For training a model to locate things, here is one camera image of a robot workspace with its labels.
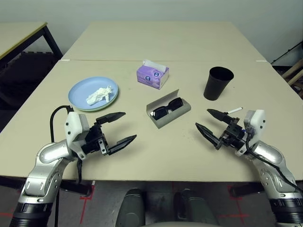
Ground blue plastic plate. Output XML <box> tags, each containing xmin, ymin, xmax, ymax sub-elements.
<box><xmin>68</xmin><ymin>76</ymin><xmax>119</xmax><ymax>111</ymax></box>

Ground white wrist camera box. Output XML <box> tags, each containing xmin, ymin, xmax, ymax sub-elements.
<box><xmin>243</xmin><ymin>109</ymin><xmax>266</xmax><ymax>142</ymax></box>
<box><xmin>64</xmin><ymin>111</ymin><xmax>90</xmax><ymax>159</ymax></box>

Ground grey robot leg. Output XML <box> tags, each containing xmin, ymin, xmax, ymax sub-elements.
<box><xmin>117</xmin><ymin>188</ymin><xmax>145</xmax><ymax>227</ymax></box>
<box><xmin>174</xmin><ymin>188</ymin><xmax>218</xmax><ymax>227</ymax></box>

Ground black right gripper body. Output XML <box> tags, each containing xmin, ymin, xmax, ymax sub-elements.
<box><xmin>217</xmin><ymin>115</ymin><xmax>248</xmax><ymax>149</ymax></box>

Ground black stand pole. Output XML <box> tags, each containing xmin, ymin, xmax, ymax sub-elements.
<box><xmin>271</xmin><ymin>41</ymin><xmax>303</xmax><ymax>64</ymax></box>

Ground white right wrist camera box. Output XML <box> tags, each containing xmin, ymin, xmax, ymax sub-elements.
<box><xmin>243</xmin><ymin>109</ymin><xmax>266</xmax><ymax>142</ymax></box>

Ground beige side table black frame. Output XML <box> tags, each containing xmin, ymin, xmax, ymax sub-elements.
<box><xmin>0</xmin><ymin>22</ymin><xmax>63</xmax><ymax>71</ymax></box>

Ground grey robot right leg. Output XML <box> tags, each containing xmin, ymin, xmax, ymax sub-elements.
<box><xmin>174</xmin><ymin>188</ymin><xmax>218</xmax><ymax>227</ymax></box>

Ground wooden stool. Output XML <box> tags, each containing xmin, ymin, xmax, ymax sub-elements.
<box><xmin>281</xmin><ymin>59</ymin><xmax>303</xmax><ymax>95</ymax></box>

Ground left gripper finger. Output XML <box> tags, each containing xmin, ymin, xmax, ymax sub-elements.
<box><xmin>107</xmin><ymin>134</ymin><xmax>138</xmax><ymax>156</ymax></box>
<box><xmin>96</xmin><ymin>112</ymin><xmax>126</xmax><ymax>125</ymax></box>

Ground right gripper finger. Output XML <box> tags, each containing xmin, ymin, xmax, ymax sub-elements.
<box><xmin>195</xmin><ymin>122</ymin><xmax>223</xmax><ymax>150</ymax></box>
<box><xmin>206</xmin><ymin>108</ymin><xmax>232</xmax><ymax>123</ymax></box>

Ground white marker black cap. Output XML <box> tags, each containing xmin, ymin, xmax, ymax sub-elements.
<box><xmin>227</xmin><ymin>106</ymin><xmax>244</xmax><ymax>115</ymax></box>

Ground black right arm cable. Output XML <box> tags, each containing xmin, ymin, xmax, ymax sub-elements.
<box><xmin>245</xmin><ymin>132</ymin><xmax>303</xmax><ymax>192</ymax></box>

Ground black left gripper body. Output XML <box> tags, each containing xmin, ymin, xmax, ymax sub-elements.
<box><xmin>81</xmin><ymin>122</ymin><xmax>111</xmax><ymax>156</ymax></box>

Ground green plastic plate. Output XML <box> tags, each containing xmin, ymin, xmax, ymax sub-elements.
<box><xmin>75</xmin><ymin>92</ymin><xmax>119</xmax><ymax>113</ymax></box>

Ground beige robot torso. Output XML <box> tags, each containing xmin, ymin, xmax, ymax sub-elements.
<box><xmin>146</xmin><ymin>221</ymin><xmax>214</xmax><ymax>227</ymax></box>

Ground grey glasses case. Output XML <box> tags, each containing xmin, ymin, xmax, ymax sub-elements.
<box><xmin>146</xmin><ymin>89</ymin><xmax>192</xmax><ymax>130</ymax></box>

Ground black sunglasses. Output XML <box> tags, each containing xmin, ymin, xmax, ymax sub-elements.
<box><xmin>150</xmin><ymin>98</ymin><xmax>184</xmax><ymax>120</ymax></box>

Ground white tissue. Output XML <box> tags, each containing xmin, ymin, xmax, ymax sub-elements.
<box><xmin>86</xmin><ymin>85</ymin><xmax>112</xmax><ymax>105</ymax></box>

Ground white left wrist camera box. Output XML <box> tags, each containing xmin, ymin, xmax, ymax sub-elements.
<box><xmin>64</xmin><ymin>111</ymin><xmax>90</xmax><ymax>159</ymax></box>

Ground purple tissue box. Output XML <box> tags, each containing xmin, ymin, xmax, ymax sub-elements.
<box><xmin>136</xmin><ymin>59</ymin><xmax>170</xmax><ymax>90</ymax></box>

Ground black plastic cup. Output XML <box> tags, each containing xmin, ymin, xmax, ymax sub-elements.
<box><xmin>203</xmin><ymin>66</ymin><xmax>234</xmax><ymax>101</ymax></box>

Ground grey robot left leg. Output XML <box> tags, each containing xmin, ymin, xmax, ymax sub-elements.
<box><xmin>117</xmin><ymin>188</ymin><xmax>145</xmax><ymax>227</ymax></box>

